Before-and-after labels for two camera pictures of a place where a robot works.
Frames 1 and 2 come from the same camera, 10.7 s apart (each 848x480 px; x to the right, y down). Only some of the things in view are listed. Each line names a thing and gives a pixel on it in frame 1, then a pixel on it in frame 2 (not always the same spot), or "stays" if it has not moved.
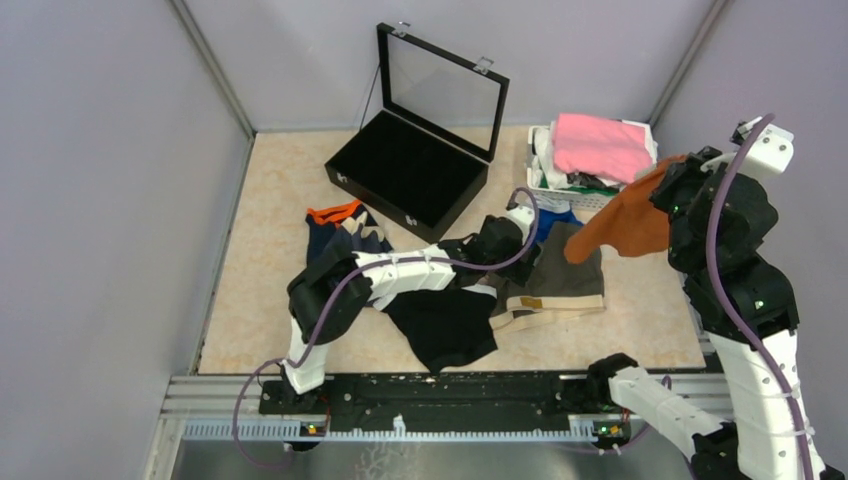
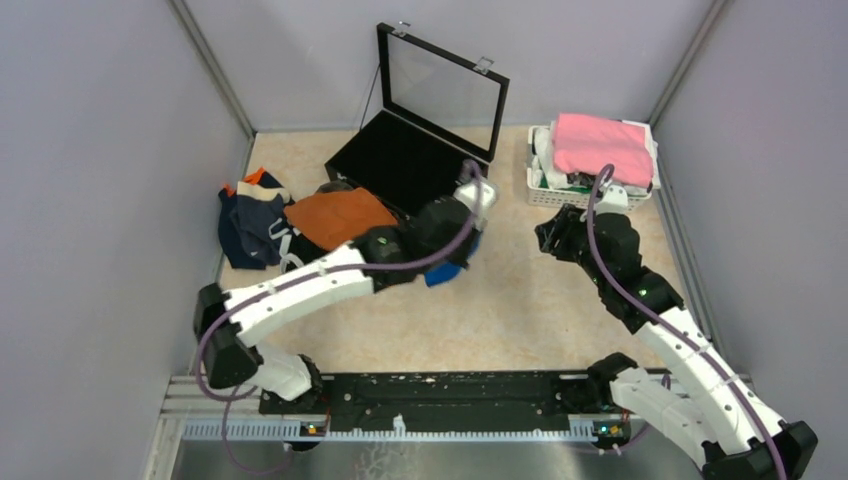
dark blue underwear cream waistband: [365, 238] → [253, 212]
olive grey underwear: [556, 288] → [333, 186]
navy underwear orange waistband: [324, 228] → [230, 237]
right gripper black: [678, 171] → [554, 235]
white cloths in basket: [544, 163] stays
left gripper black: [519, 271] → [461, 260]
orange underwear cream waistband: [630, 223] → [331, 219]
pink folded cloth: [600, 145] stays
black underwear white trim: [447, 325] → [295, 249]
